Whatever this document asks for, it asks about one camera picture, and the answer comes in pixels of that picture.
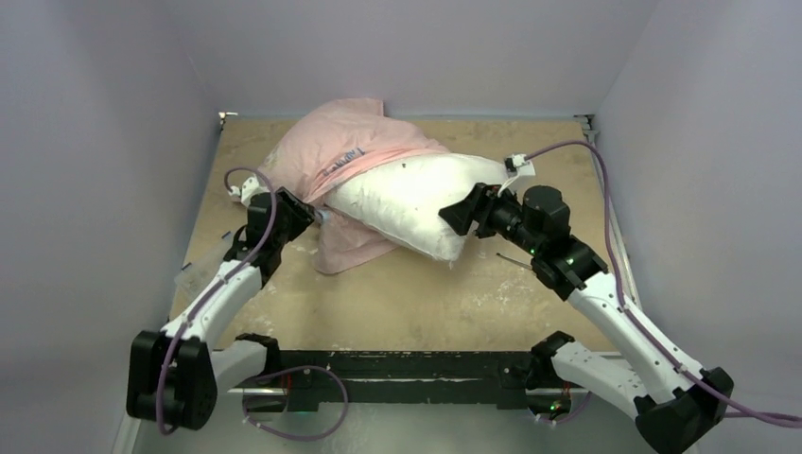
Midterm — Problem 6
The white pillow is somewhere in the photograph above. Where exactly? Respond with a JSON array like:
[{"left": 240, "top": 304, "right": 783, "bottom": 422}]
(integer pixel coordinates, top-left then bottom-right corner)
[{"left": 325, "top": 153, "right": 508, "bottom": 262}]

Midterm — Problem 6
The pink pillow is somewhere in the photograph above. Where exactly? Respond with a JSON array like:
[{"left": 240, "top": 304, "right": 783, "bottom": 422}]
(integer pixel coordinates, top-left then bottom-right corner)
[{"left": 258, "top": 98, "right": 448, "bottom": 274}]

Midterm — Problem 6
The yellow black screwdriver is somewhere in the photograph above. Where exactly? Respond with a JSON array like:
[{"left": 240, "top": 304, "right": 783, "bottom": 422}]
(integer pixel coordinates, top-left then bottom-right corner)
[{"left": 496, "top": 253, "right": 532, "bottom": 271}]

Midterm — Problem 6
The clear plastic bag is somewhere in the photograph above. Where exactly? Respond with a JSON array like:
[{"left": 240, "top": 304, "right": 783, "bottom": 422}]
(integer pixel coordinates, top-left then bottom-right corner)
[{"left": 174, "top": 231, "right": 233, "bottom": 303}]

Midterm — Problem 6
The black base bar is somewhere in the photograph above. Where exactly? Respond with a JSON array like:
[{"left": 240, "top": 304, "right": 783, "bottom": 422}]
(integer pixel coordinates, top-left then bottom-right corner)
[{"left": 237, "top": 349, "right": 593, "bottom": 413}]

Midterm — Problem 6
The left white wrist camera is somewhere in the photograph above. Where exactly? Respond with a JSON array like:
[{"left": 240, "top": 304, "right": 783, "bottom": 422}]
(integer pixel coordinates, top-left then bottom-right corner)
[{"left": 227, "top": 175, "right": 267, "bottom": 206}]

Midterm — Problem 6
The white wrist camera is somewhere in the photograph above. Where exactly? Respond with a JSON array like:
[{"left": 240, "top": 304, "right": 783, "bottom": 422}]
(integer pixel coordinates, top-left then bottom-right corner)
[
  {"left": 227, "top": 175, "right": 267, "bottom": 206},
  {"left": 497, "top": 154, "right": 536, "bottom": 195}
]

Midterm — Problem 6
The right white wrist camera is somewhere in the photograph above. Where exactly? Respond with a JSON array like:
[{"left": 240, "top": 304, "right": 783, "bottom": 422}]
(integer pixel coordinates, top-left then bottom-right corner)
[{"left": 497, "top": 154, "right": 536, "bottom": 195}]

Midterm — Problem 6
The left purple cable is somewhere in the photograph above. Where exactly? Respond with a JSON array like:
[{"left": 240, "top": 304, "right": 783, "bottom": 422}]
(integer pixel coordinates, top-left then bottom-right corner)
[{"left": 155, "top": 166, "right": 279, "bottom": 437}]

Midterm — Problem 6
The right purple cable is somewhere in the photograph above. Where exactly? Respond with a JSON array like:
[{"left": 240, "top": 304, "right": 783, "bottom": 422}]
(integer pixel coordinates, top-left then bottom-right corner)
[{"left": 523, "top": 139, "right": 802, "bottom": 430}]

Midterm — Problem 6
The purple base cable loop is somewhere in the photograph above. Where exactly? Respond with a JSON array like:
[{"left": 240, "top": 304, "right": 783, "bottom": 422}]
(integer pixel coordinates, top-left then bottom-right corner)
[{"left": 242, "top": 366, "right": 349, "bottom": 443}]

